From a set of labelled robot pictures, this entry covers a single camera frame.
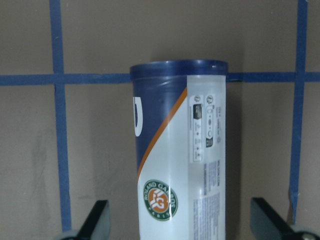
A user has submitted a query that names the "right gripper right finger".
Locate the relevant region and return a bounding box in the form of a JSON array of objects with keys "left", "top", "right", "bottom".
[{"left": 250, "top": 197, "right": 320, "bottom": 240}]

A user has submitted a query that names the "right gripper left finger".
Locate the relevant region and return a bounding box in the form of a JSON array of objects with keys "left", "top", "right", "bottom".
[{"left": 56, "top": 199, "right": 111, "bottom": 240}]

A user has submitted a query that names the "white blue tennis ball can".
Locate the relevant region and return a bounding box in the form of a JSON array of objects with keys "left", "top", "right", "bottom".
[{"left": 130, "top": 60, "right": 228, "bottom": 240}]

